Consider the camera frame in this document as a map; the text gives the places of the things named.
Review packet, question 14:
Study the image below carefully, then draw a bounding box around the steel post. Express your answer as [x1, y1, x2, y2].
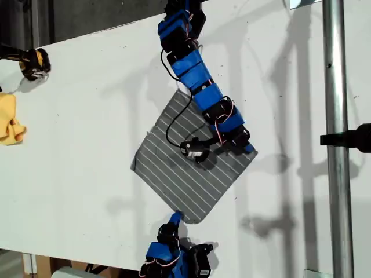
[321, 0, 356, 278]

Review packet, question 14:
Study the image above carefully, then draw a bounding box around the yellow cloth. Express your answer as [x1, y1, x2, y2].
[0, 92, 27, 146]

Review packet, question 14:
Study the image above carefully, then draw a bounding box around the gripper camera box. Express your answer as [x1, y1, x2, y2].
[179, 136, 211, 164]
[190, 243, 214, 278]

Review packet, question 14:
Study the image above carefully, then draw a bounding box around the grey striped towel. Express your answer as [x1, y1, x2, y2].
[130, 82, 259, 225]

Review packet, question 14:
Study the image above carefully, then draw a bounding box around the black clamp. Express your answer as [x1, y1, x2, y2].
[319, 123, 371, 154]

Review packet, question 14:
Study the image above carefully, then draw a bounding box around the brown cardboard box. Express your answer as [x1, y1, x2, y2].
[34, 254, 122, 278]

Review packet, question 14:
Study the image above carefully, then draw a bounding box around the white plastic object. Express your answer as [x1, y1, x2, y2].
[51, 266, 90, 278]

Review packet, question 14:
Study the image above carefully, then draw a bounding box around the camera black cable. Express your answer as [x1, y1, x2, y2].
[160, 49, 194, 147]

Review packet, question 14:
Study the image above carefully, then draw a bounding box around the camera black stalk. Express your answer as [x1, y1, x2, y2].
[202, 136, 232, 151]

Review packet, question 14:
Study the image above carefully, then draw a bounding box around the white frame bar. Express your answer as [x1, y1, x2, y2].
[22, 253, 38, 275]

